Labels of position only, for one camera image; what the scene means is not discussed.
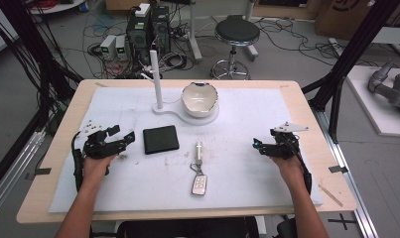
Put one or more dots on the black tape cross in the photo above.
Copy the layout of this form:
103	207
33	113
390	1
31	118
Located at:
342	220

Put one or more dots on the person's right hand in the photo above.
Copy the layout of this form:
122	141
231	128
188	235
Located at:
288	170

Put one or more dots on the black computer tower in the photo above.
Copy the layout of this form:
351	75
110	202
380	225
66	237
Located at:
138	36

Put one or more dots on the grey power supply unit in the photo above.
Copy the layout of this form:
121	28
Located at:
120	46
108	46

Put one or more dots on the white ceramic bowl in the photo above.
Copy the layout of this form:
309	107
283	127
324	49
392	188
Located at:
199	99

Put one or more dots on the person's left hand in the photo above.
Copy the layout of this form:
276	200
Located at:
96	168

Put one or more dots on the black round stool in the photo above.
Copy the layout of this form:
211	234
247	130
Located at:
237	31

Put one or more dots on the thin wooden stick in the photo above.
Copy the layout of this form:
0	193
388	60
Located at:
330	195

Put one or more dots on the black leather wallet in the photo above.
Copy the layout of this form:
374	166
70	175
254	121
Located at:
161	139

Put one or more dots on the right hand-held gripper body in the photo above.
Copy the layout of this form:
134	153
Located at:
282	147

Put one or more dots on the cardboard box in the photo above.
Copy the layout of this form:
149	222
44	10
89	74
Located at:
346	16

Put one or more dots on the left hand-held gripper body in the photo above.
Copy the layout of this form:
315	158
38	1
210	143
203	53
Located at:
100	148

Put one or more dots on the white table mat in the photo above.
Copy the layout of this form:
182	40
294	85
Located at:
240	172

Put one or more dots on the dark computer tower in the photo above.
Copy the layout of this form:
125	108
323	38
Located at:
161	29

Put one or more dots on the white stand with post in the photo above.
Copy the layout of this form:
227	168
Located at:
157	79

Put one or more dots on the white platform board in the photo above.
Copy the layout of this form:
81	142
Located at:
373	109

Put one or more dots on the black tape strip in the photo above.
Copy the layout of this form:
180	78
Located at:
42	171
338	169

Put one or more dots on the white metal stand leg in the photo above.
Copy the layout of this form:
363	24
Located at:
195	33

